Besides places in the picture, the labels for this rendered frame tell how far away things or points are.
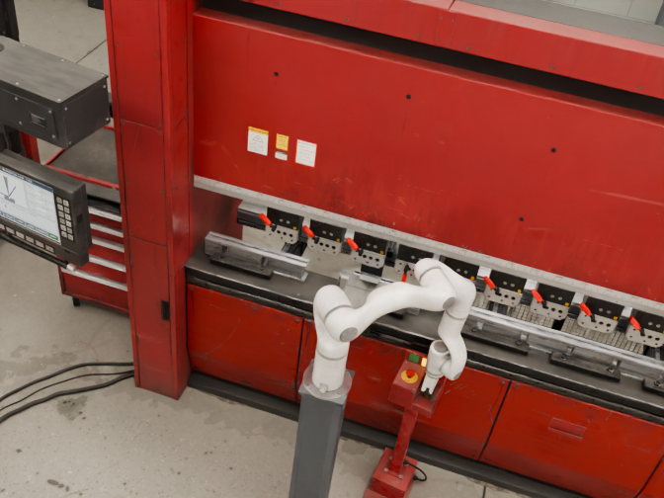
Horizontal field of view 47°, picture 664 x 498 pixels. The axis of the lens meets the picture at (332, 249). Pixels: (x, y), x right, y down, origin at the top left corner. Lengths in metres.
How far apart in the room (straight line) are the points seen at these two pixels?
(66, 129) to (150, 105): 0.43
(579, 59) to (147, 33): 1.51
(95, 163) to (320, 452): 1.90
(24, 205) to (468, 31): 1.76
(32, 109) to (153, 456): 1.91
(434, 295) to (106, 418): 2.05
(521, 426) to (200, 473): 1.55
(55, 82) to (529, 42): 1.62
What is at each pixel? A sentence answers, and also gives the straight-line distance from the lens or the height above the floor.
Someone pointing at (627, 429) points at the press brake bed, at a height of 0.69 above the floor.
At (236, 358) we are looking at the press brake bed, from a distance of 3.96.
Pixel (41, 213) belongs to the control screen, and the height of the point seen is 1.43.
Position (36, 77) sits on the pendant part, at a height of 1.95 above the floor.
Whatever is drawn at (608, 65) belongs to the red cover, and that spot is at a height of 2.23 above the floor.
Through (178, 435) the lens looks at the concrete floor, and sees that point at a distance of 4.11.
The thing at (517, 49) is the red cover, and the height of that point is 2.22.
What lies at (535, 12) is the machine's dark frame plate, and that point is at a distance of 2.88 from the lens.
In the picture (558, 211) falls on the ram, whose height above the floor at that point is 1.62.
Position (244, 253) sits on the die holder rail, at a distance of 3.63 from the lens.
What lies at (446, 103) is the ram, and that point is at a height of 1.95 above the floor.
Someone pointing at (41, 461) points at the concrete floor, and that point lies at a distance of 4.10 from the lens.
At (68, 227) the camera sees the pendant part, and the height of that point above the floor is 1.42.
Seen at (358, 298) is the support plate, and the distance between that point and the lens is 3.38.
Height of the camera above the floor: 3.30
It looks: 40 degrees down
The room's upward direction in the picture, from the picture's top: 8 degrees clockwise
